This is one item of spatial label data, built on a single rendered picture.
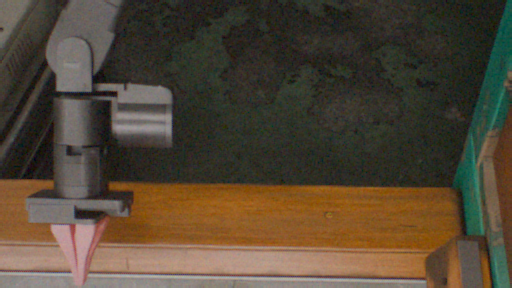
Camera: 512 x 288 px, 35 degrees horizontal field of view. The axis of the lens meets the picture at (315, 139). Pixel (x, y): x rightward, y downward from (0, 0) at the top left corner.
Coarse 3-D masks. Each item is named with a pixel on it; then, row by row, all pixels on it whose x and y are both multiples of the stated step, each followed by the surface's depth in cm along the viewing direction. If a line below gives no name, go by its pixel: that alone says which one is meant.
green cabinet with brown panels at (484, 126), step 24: (504, 24) 82; (504, 48) 82; (504, 72) 81; (480, 96) 92; (504, 96) 83; (480, 120) 92; (504, 120) 86; (480, 144) 92; (504, 144) 86; (480, 168) 92; (504, 168) 86; (480, 192) 92; (504, 192) 86; (504, 216) 85; (504, 240) 85; (504, 264) 84
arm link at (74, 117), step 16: (64, 96) 85; (80, 96) 85; (96, 96) 85; (112, 96) 86; (64, 112) 84; (80, 112) 84; (96, 112) 85; (112, 112) 86; (64, 128) 85; (80, 128) 84; (96, 128) 85; (112, 128) 86; (80, 144) 85; (96, 144) 86
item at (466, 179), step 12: (468, 132) 99; (468, 144) 99; (468, 156) 98; (468, 168) 98; (456, 180) 106; (468, 180) 98; (468, 192) 98; (468, 204) 99; (468, 216) 98; (480, 216) 91; (468, 228) 98; (480, 228) 91
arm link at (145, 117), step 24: (72, 48) 82; (72, 72) 82; (120, 96) 85; (144, 96) 86; (168, 96) 86; (120, 120) 85; (144, 120) 85; (168, 120) 85; (120, 144) 86; (144, 144) 86; (168, 144) 87
